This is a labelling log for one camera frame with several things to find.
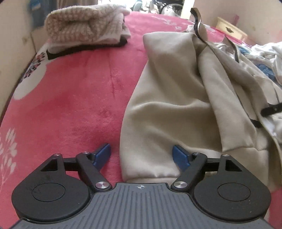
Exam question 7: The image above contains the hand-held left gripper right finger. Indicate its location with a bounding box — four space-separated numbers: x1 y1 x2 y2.
171 144 242 191

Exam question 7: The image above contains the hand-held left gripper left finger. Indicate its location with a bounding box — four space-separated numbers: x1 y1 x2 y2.
41 144 112 191

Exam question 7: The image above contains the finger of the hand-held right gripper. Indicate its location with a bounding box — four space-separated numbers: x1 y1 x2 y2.
261 105 282 117

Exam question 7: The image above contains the blue garment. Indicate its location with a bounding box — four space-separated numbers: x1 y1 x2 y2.
239 45 278 82

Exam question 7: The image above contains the beige jacket with black trim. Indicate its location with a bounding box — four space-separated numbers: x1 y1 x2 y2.
119 8 282 192

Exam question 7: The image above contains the white clothes heap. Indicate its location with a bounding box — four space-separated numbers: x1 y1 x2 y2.
249 42 282 85

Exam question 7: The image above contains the pink floral blanket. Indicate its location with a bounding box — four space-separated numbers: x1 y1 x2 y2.
0 11 282 229

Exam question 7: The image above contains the cream nightstand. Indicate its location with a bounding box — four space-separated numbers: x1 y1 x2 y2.
215 16 248 41

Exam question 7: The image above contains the beige checked knit sweater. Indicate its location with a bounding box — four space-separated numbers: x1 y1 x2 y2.
44 4 131 48

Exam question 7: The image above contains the wheelchair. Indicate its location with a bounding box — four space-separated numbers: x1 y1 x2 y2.
150 0 184 15

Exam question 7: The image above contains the blue water jug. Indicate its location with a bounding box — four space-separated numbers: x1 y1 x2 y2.
30 0 48 11

